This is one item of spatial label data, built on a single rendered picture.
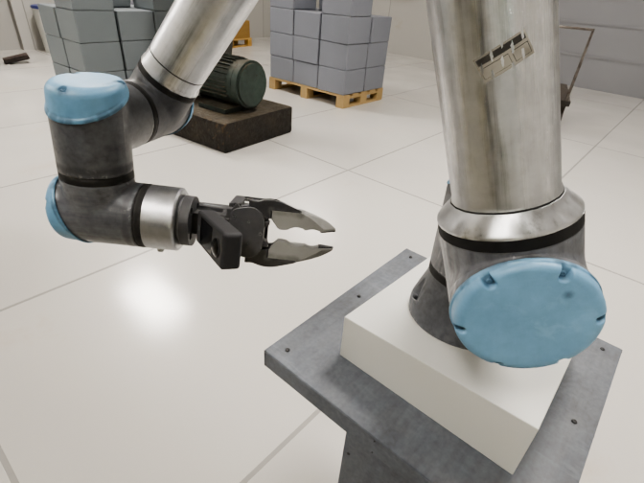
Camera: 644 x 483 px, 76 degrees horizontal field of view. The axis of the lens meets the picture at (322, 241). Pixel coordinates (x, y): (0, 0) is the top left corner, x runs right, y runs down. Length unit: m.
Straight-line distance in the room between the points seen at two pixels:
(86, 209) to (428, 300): 0.52
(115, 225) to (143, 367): 1.07
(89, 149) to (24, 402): 1.20
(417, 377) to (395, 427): 0.08
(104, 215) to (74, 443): 1.00
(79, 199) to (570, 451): 0.78
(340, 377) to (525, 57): 0.55
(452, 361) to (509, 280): 0.27
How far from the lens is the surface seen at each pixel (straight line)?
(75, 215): 0.62
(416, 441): 0.70
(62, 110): 0.57
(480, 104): 0.42
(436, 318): 0.70
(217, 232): 0.51
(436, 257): 0.69
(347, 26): 4.70
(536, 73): 0.43
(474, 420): 0.68
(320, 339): 0.80
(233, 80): 3.39
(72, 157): 0.59
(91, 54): 4.35
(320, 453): 1.37
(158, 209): 0.58
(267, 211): 0.57
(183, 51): 0.63
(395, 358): 0.69
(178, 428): 1.44
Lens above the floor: 1.17
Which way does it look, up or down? 32 degrees down
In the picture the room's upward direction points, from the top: 4 degrees clockwise
